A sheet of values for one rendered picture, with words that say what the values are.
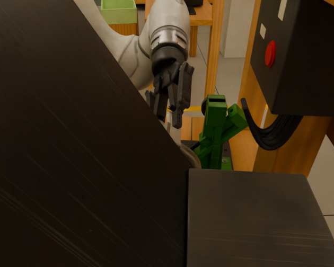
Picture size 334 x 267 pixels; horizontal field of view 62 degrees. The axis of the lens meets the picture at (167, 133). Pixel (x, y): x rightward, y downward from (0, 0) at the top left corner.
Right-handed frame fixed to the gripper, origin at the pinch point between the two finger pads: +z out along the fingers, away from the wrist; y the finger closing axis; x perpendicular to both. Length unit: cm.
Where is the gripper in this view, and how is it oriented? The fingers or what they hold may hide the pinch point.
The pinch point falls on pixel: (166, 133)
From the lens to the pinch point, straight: 52.7
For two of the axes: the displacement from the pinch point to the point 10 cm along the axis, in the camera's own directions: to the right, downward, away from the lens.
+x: 7.4, 3.8, 5.6
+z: -0.2, 8.4, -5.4
